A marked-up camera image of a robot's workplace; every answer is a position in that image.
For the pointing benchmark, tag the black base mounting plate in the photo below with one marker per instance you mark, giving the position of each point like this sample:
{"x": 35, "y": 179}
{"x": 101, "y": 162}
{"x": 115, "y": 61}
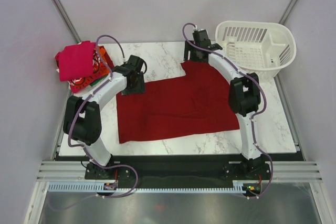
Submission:
{"x": 181, "y": 170}

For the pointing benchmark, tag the green folded shirt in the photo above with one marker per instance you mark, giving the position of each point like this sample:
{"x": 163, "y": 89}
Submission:
{"x": 96, "y": 81}

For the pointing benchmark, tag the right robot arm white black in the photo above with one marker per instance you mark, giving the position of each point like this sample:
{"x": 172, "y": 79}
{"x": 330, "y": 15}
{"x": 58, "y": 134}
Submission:
{"x": 245, "y": 93}

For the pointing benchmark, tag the aluminium rail frame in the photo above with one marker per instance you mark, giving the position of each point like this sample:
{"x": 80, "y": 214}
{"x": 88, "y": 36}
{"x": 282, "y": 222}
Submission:
{"x": 60, "y": 171}

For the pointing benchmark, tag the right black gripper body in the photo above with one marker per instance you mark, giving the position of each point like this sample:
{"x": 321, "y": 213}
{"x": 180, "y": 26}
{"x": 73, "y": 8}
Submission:
{"x": 195, "y": 55}

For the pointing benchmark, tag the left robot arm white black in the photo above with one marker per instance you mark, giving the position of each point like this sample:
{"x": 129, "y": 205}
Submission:
{"x": 82, "y": 121}

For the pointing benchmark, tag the white slotted cable duct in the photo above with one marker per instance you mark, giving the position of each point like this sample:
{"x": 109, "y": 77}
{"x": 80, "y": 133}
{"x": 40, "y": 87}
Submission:
{"x": 100, "y": 187}

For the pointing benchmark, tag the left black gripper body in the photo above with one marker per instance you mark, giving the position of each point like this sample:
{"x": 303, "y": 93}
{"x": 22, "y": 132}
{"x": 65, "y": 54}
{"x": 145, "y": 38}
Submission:
{"x": 138, "y": 88}

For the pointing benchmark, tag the white plastic laundry basket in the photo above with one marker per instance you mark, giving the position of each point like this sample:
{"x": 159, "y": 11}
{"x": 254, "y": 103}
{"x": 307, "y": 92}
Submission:
{"x": 260, "y": 47}

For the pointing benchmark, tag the dark red t-shirt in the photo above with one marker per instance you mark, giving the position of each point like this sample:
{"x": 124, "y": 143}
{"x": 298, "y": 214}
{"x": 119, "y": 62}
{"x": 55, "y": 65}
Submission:
{"x": 196, "y": 103}

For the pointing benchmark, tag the orange red printed folded shirt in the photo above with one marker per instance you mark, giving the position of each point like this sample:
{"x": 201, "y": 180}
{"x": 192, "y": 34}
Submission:
{"x": 99, "y": 70}

